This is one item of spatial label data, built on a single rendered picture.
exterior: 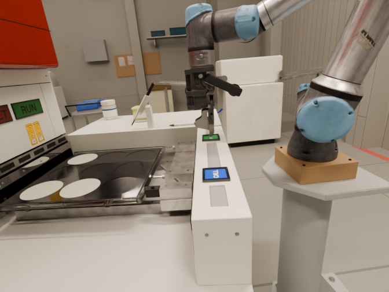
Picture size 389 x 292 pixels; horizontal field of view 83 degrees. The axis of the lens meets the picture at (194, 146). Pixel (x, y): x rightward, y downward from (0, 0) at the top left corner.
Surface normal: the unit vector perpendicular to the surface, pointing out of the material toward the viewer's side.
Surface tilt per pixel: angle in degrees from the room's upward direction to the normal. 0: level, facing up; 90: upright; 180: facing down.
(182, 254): 0
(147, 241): 0
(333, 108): 99
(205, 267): 90
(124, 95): 90
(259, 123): 90
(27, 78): 90
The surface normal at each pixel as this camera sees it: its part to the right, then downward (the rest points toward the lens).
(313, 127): -0.41, 0.47
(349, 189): -0.08, -0.94
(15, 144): 1.00, -0.07
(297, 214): -0.68, 0.29
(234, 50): 0.10, 0.33
